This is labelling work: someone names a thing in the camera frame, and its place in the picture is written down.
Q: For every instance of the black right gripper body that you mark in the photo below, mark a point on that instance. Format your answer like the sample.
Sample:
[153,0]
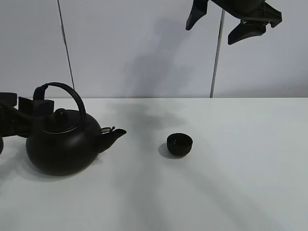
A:
[251,10]

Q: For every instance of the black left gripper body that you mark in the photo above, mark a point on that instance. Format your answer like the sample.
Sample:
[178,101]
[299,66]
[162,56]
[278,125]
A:
[15,115]

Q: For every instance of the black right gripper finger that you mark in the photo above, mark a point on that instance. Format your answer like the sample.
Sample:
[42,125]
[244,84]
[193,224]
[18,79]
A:
[198,10]
[244,31]

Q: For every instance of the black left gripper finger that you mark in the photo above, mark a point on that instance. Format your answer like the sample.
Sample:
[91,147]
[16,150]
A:
[35,108]

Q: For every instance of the black cast iron teapot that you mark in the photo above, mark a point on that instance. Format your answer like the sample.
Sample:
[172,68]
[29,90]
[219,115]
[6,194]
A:
[64,142]

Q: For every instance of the small black teacup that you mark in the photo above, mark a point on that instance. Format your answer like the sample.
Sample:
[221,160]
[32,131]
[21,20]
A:
[179,144]

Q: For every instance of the grey metal right pole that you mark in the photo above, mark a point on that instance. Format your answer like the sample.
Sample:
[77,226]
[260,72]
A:
[220,32]

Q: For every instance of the thin dark left pole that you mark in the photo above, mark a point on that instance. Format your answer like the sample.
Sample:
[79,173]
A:
[65,44]

